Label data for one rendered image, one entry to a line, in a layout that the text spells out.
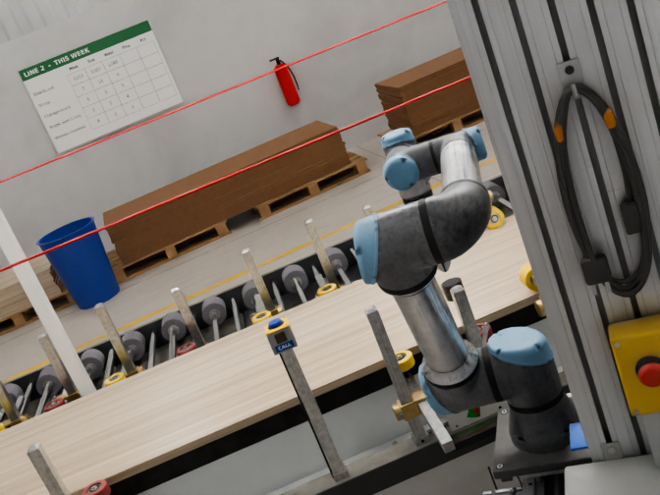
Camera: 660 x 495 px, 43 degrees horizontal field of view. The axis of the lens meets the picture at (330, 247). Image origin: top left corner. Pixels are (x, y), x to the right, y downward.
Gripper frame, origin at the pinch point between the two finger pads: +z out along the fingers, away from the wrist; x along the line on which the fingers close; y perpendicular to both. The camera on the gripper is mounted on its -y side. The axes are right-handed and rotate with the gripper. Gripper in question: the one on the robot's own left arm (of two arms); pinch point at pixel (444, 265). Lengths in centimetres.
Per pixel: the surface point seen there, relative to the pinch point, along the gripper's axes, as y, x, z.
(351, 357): -44, -49, 42
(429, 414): -13, -21, 48
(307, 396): -10, -52, 33
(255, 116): -679, -298, 57
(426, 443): -19, -27, 62
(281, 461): -23, -76, 61
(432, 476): -21, -30, 75
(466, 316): -29.7, -5.9, 29.3
